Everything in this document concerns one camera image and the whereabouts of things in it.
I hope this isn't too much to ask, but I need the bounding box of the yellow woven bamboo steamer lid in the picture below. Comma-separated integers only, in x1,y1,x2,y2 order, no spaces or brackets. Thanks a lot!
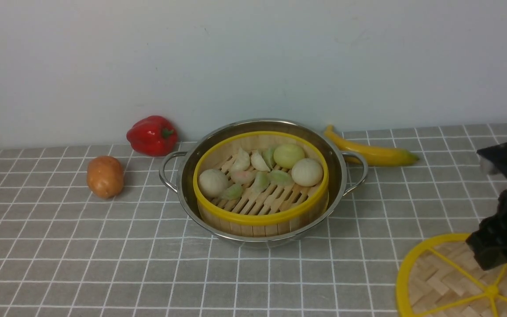
396,233,507,317

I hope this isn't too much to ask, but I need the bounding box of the yellow-rimmed bamboo steamer basket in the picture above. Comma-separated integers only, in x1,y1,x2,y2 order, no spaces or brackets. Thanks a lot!
193,131,329,238

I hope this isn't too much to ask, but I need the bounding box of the stainless steel pot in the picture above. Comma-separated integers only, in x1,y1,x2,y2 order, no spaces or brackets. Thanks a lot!
159,118,369,248

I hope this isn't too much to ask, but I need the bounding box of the yellow banana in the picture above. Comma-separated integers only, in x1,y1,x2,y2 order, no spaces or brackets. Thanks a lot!
323,125,420,167

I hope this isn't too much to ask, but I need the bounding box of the cream round bun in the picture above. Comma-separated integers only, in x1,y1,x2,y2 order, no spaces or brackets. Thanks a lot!
290,158,323,187

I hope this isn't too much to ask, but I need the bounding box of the pale green dumpling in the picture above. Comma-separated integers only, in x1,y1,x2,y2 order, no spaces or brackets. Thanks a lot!
267,170,294,187

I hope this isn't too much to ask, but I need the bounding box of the yellow-green round bun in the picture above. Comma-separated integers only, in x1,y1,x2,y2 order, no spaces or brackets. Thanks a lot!
273,143,306,169

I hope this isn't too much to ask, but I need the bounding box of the light green dumpling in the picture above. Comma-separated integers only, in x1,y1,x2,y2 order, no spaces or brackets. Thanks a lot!
251,171,270,193

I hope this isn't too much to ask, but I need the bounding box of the pink-green dumpling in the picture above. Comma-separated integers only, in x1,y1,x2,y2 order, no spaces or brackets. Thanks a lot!
229,170,256,185

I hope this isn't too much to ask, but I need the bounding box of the white curved dumpling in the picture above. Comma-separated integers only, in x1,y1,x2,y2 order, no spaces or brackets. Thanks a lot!
229,148,251,172

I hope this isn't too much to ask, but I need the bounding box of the green edge dumpling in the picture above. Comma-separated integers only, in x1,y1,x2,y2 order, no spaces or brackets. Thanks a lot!
220,183,243,201

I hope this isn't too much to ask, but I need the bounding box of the beige round bun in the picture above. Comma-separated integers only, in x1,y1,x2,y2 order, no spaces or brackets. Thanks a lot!
198,169,229,198

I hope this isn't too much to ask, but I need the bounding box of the red bell pepper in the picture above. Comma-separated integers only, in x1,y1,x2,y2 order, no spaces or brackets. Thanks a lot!
125,116,179,157

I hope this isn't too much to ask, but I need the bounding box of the brown potato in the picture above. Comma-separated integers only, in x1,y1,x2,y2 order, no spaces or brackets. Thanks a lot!
86,156,124,200

